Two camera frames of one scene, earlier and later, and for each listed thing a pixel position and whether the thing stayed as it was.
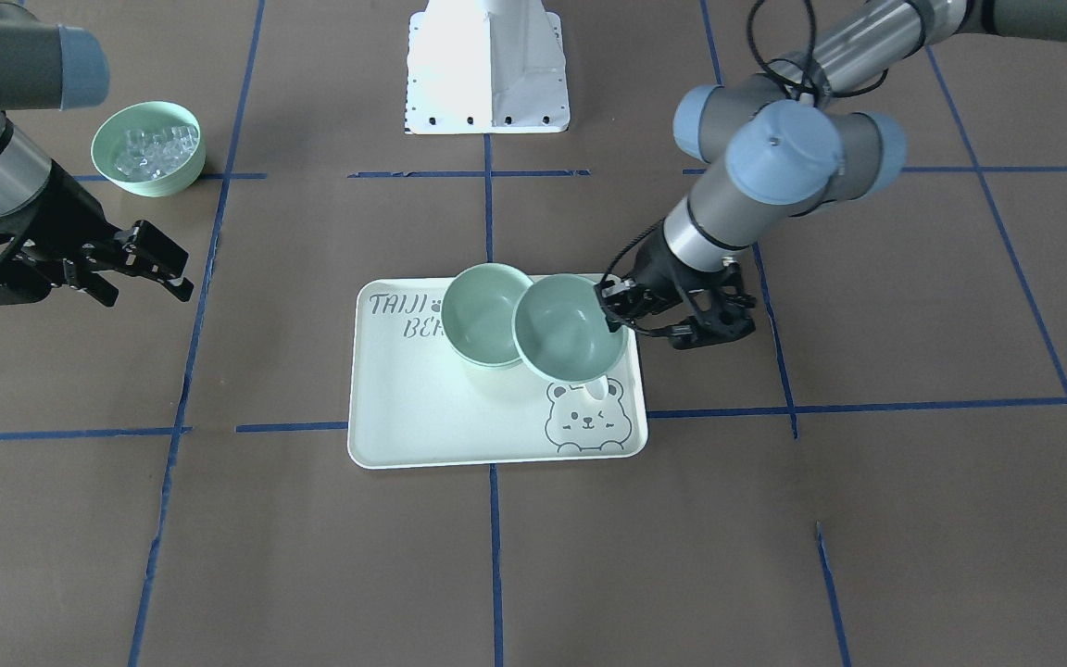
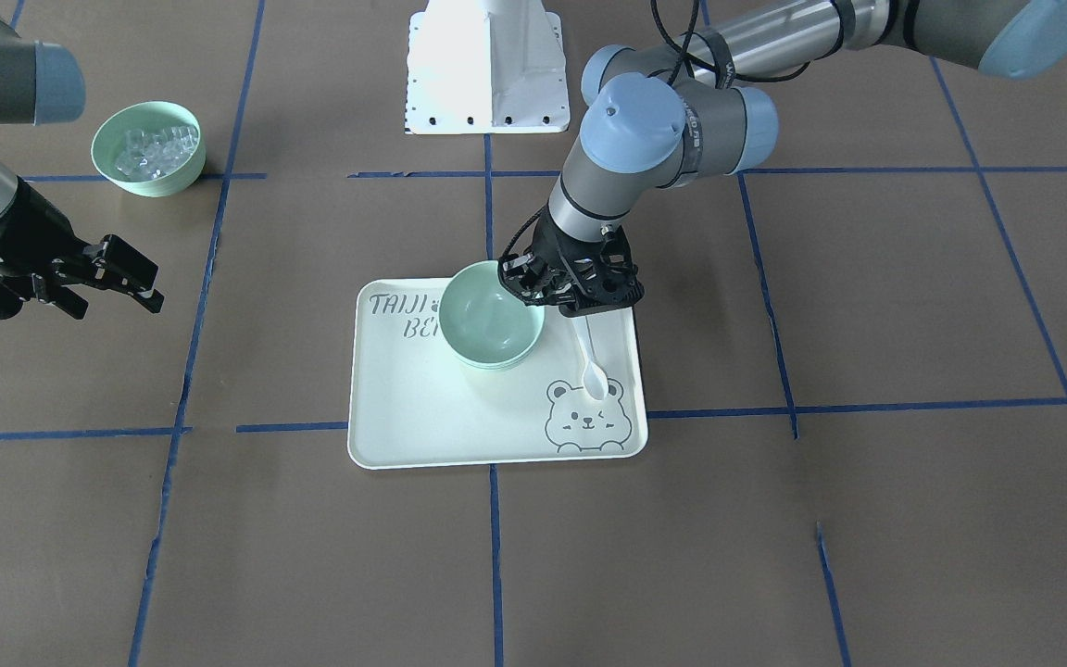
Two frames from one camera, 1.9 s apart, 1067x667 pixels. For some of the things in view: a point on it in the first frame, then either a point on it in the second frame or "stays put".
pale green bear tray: x=415 y=400 stays put
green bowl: x=561 y=330 → x=483 y=321
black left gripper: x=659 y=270 → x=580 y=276
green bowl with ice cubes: x=150 y=148 stays put
